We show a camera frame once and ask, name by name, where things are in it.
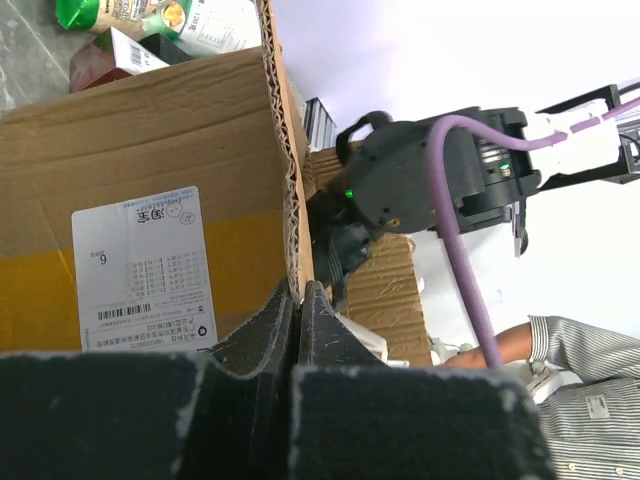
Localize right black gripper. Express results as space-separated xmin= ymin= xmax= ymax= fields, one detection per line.
xmin=305 ymin=185 xmax=376 ymax=311

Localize white and maroon carton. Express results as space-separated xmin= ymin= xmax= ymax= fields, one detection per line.
xmin=69 ymin=27 xmax=193 ymax=93

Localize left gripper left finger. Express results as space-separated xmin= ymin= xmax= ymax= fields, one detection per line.
xmin=1 ymin=282 xmax=293 ymax=479

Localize brown cardboard express box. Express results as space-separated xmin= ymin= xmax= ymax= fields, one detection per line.
xmin=0 ymin=0 xmax=435 ymax=367

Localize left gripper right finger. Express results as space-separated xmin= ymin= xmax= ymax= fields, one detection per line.
xmin=288 ymin=282 xmax=555 ymax=479

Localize person in striped shirt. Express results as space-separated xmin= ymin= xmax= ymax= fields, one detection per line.
xmin=439 ymin=314 xmax=640 ymax=480

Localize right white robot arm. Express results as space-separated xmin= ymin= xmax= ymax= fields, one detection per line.
xmin=306 ymin=85 xmax=639 ymax=304

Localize green snack bag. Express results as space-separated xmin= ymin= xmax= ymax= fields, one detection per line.
xmin=56 ymin=0 xmax=262 ymax=57

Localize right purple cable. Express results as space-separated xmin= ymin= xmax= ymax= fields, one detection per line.
xmin=427 ymin=82 xmax=640 ymax=370

